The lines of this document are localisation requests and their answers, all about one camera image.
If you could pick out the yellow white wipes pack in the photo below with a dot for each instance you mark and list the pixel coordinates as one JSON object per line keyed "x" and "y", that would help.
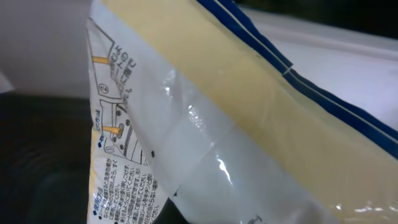
{"x": 238, "y": 116}

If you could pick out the dark grey plastic basket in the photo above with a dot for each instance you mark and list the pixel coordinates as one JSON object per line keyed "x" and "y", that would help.
{"x": 45, "y": 159}

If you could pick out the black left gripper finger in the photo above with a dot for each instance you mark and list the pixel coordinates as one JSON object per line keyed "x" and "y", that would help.
{"x": 170, "y": 215}

